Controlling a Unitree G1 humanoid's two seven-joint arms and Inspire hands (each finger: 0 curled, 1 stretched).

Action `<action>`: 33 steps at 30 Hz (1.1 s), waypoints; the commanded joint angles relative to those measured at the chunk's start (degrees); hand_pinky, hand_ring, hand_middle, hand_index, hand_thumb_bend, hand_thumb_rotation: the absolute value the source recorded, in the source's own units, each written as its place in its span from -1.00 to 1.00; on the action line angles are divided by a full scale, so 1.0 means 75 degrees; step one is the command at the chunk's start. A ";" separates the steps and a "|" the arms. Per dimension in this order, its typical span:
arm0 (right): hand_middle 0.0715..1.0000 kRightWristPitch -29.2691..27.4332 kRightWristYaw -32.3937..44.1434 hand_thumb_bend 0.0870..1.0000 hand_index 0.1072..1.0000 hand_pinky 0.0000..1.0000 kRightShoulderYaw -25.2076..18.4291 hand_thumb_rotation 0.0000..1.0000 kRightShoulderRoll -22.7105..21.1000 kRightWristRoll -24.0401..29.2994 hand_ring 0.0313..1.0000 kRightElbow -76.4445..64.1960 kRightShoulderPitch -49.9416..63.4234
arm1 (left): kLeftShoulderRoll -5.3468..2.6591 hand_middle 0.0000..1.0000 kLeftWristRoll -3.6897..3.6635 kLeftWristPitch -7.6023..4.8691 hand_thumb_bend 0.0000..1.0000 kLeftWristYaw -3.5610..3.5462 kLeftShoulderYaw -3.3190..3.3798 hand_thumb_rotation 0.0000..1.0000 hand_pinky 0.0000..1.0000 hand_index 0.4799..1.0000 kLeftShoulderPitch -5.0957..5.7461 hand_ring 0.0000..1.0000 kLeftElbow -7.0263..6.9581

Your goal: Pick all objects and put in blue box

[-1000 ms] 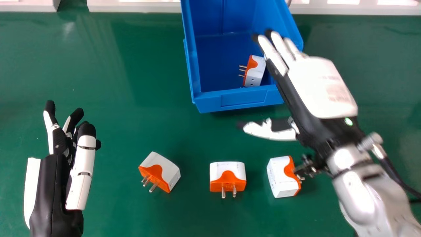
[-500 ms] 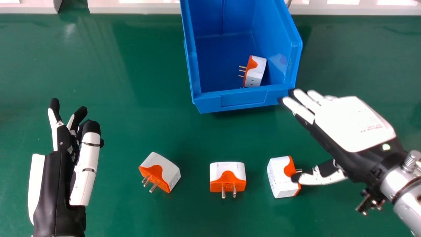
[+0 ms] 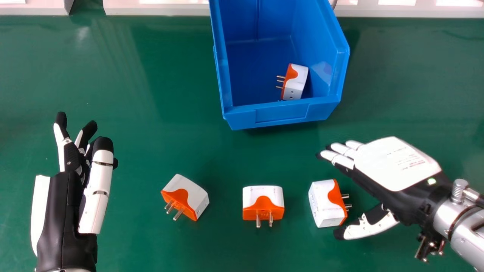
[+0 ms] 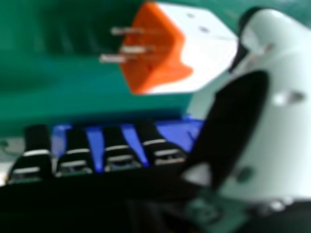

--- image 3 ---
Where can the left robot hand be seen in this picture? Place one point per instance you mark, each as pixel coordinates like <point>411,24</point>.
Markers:
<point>60,211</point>

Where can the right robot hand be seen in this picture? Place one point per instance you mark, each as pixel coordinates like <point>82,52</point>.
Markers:
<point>393,166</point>

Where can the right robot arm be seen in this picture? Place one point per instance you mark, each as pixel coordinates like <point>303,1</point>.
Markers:
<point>459,223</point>

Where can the white-and-orange plug adapter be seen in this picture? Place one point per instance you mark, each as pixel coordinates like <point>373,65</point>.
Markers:
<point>327,203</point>
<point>294,82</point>
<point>184,196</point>
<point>263,202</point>

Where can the blue plastic bin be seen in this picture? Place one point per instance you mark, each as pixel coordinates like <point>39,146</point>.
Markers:
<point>272,64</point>

